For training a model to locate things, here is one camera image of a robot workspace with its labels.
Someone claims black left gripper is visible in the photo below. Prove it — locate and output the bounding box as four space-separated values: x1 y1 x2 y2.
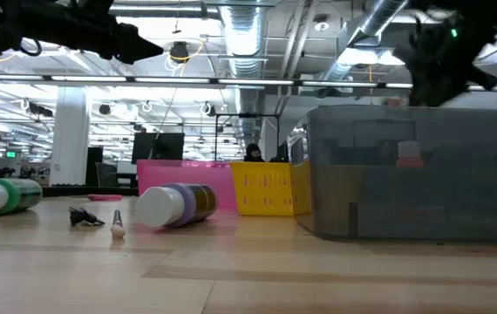
54 0 165 65

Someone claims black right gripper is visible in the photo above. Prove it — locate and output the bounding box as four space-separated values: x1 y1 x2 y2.
392 17 497 108

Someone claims orange paint bottle white cap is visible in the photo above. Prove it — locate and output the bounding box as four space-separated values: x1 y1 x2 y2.
395 140 426 169

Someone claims grey translucent plastic bin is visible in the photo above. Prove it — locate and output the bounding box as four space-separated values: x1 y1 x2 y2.
286 104 497 243

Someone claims purple paint bottle white cap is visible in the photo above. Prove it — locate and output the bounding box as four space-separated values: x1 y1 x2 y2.
135 182 219 229

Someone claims small black clip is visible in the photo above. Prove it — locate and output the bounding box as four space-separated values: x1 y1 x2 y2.
68 206 106 228

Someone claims green paint bottle white cap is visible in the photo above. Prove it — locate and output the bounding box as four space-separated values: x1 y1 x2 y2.
0 177 44 218

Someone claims black computer monitor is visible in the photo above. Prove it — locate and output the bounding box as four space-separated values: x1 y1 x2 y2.
131 132 186 165

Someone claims white building pillar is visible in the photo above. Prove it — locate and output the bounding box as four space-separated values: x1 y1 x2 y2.
49 85 91 188

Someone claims long light bar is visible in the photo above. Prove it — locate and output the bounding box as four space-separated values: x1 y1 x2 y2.
0 72 497 92

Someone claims dark cabinet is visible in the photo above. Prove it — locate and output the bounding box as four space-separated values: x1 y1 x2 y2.
85 147 104 188

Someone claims grey office chair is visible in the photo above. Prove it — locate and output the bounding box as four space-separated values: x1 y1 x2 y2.
95 161 119 188

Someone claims pink plastic tray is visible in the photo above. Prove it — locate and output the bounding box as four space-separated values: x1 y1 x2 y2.
136 159 239 209

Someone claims person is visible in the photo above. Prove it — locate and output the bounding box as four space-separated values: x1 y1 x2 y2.
242 142 266 163

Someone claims yellow plastic basket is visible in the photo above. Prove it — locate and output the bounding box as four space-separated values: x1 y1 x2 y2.
229 160 313 218

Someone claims silver round ventilation duct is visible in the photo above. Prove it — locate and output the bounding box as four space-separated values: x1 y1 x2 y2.
218 0 268 147

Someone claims black metal stand frame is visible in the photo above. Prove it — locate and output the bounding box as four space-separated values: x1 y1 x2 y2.
214 112 281 162

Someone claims black metal table frame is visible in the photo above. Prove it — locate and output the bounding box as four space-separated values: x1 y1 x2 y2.
41 186 140 197

